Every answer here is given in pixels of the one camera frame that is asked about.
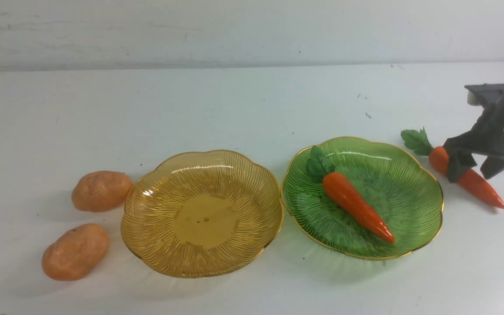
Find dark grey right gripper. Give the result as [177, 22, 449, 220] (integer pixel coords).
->
[444, 93, 504, 183]

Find orange carrot with leaves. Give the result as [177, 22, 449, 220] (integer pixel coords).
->
[400, 128, 504, 209]

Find brown potato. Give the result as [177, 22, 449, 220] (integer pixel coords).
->
[42, 224, 110, 281]
[71, 170, 133, 213]

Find green ribbed plastic plate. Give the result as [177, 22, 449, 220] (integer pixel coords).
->
[280, 137, 444, 260]

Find orange carrot in plate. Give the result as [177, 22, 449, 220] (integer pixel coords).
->
[306, 146, 396, 244]

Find amber ribbed plastic plate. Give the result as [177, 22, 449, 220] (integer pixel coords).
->
[120, 150, 284, 278]

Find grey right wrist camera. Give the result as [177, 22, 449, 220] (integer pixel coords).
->
[464, 84, 504, 108]

